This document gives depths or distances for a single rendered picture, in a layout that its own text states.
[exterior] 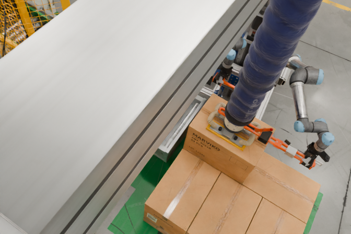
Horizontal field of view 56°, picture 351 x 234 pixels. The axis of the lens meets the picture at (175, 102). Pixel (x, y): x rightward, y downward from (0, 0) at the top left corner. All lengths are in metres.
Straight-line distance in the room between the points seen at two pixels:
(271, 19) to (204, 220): 1.70
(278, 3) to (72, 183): 1.56
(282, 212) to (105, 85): 2.84
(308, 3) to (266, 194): 1.81
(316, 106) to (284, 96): 0.40
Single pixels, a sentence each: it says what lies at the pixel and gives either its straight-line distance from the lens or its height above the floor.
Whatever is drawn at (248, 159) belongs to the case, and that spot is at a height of 0.94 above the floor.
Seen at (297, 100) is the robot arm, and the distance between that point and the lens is 2.41.
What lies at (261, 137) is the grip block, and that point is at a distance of 2.55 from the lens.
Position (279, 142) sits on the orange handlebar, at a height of 1.09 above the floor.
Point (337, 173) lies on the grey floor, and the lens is 4.06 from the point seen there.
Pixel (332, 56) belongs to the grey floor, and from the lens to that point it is 5.08.
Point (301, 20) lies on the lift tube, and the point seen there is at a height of 2.20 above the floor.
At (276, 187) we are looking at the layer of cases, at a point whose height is 0.54.
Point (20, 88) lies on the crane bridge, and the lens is 0.22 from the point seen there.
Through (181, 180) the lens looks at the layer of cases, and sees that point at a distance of 2.87.
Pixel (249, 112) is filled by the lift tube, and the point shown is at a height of 1.35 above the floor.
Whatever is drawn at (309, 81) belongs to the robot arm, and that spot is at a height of 1.45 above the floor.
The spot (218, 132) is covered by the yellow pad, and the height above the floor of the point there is 0.97.
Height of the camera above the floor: 3.22
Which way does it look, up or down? 56 degrees down
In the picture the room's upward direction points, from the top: 10 degrees clockwise
